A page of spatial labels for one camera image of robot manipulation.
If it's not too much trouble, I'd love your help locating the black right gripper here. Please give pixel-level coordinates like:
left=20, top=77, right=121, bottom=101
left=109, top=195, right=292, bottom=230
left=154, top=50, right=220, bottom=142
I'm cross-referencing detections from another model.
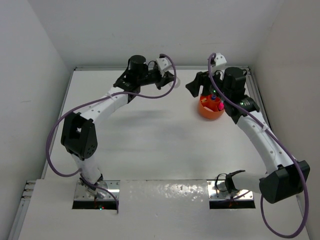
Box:
left=186, top=65, right=230, bottom=101

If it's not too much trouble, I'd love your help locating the clear tape dispenser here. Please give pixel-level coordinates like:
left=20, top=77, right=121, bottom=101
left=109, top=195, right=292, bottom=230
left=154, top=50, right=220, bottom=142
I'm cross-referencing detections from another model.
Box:
left=169, top=78, right=181, bottom=89

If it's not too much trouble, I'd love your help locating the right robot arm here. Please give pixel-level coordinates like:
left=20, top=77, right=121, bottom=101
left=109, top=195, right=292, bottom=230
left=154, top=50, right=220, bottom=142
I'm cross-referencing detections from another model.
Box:
left=185, top=67, right=310, bottom=204

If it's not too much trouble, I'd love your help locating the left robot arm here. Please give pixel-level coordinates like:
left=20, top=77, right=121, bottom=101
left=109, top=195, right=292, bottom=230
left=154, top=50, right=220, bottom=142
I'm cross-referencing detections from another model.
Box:
left=61, top=54, right=177, bottom=200

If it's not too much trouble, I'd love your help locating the orange round organizer container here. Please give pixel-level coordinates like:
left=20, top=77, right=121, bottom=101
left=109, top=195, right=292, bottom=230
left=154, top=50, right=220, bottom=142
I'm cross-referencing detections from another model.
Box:
left=197, top=95, right=225, bottom=121

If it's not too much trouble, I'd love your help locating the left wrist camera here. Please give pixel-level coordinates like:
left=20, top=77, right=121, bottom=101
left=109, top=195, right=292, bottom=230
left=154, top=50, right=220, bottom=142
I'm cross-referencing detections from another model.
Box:
left=155, top=57, right=172, bottom=77

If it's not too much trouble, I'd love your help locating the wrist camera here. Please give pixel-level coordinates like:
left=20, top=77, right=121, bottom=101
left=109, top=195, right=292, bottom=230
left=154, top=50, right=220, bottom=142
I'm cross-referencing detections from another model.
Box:
left=155, top=57, right=172, bottom=77
left=209, top=53, right=227, bottom=68

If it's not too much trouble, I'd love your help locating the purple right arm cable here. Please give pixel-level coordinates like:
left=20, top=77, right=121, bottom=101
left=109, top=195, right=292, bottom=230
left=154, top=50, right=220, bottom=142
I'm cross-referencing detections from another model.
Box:
left=208, top=52, right=310, bottom=238

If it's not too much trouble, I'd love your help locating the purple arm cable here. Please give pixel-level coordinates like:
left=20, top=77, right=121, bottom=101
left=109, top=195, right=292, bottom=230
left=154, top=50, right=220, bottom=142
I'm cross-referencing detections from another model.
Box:
left=45, top=53, right=177, bottom=215
left=208, top=52, right=310, bottom=238

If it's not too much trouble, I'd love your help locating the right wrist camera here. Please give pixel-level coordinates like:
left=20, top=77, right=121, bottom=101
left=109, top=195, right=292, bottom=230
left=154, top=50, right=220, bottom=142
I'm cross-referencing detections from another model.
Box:
left=209, top=53, right=227, bottom=68

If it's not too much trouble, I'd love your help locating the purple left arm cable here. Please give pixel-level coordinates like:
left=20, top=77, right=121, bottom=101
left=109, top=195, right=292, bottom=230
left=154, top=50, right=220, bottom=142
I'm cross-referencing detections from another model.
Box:
left=45, top=53, right=177, bottom=215

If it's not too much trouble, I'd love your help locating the aluminium table edge rail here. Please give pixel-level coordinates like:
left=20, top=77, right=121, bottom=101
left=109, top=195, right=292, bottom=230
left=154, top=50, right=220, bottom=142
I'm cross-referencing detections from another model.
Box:
left=73, top=65, right=251, bottom=72

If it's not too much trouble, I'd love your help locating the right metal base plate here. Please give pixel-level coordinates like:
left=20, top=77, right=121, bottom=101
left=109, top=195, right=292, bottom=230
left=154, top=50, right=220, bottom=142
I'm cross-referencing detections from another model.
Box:
left=207, top=179, right=255, bottom=201

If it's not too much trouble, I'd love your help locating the metal base plate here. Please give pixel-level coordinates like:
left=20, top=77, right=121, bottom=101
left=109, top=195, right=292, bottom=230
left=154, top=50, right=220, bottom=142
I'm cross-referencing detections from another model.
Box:
left=73, top=180, right=121, bottom=201
left=207, top=179, right=255, bottom=201

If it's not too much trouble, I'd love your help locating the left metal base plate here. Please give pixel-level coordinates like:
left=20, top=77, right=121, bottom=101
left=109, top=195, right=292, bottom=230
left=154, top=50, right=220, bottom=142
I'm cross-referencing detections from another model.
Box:
left=73, top=180, right=121, bottom=201

